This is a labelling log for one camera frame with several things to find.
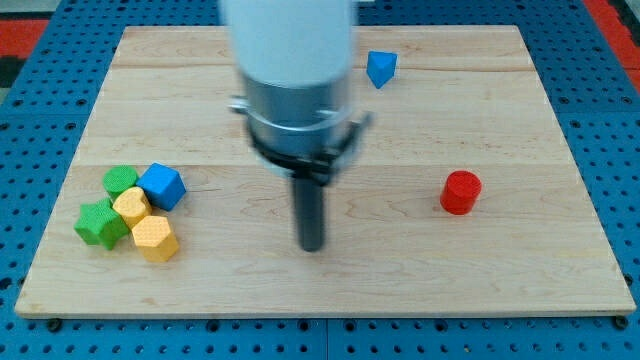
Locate green cylinder block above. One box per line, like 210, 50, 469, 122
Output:
102, 165, 139, 200

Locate blue cube block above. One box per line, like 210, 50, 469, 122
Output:
136, 163, 186, 211

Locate light wooden board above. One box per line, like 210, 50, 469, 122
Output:
15, 25, 636, 319

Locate red cylinder block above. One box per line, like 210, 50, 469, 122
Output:
440, 170, 482, 215

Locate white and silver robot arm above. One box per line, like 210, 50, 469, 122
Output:
220, 0, 372, 252

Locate blue triangular prism block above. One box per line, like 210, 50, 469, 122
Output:
366, 51, 398, 89

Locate yellow hexagon block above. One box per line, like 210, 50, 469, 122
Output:
132, 215, 180, 262

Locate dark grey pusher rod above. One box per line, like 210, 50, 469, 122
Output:
291, 177, 325, 252

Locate yellow heart block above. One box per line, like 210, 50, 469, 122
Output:
112, 186, 152, 229

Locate green star block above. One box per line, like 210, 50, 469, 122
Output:
74, 197, 130, 250

